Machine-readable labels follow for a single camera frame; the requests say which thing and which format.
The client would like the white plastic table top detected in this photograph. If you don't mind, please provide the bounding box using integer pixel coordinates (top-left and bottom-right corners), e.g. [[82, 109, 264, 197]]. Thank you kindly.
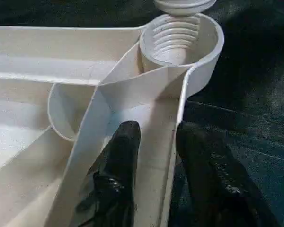
[[0, 13, 225, 227]]

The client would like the white plastic table leg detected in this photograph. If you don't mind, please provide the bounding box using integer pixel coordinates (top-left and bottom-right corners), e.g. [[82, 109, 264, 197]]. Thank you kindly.
[[155, 0, 217, 17]]

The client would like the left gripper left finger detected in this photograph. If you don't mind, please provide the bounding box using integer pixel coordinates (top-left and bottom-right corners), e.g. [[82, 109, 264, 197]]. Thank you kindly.
[[73, 120, 142, 227]]

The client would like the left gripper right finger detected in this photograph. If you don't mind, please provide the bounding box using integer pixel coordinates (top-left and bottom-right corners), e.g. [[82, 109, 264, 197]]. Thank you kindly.
[[176, 121, 284, 227]]

